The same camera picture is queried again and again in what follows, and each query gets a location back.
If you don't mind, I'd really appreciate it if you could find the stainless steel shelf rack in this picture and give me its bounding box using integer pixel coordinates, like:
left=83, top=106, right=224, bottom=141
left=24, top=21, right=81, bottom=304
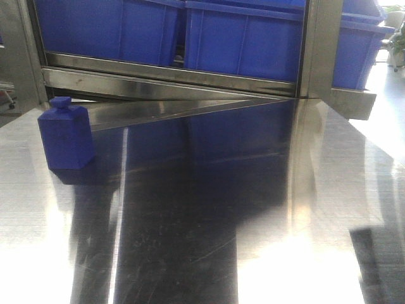
left=1, top=1, right=375, bottom=129

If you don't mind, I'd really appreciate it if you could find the blue bottle-shaped part left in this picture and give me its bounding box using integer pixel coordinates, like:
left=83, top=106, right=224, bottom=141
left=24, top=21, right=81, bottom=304
left=37, top=96, right=95, bottom=170

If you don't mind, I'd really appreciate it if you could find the blue bin middle on rack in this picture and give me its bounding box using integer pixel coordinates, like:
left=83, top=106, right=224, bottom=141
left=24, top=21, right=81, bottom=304
left=184, top=1, right=304, bottom=82

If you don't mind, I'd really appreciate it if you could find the blue bin on rack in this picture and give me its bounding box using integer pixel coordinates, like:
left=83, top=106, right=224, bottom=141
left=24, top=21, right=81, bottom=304
left=35, top=1, right=185, bottom=66
left=332, top=0, right=395, bottom=91
left=184, top=1, right=304, bottom=82

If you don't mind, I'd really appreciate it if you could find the blue bin left on rack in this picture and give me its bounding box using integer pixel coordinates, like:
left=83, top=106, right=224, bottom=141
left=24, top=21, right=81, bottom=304
left=35, top=1, right=185, bottom=66

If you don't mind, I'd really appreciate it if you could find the blue bin right on rack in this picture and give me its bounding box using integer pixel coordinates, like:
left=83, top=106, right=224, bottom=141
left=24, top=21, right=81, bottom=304
left=332, top=0, right=395, bottom=91

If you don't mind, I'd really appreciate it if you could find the potted green plant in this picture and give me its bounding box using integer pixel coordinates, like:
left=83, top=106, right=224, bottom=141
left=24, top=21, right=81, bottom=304
left=383, top=4, right=404, bottom=72

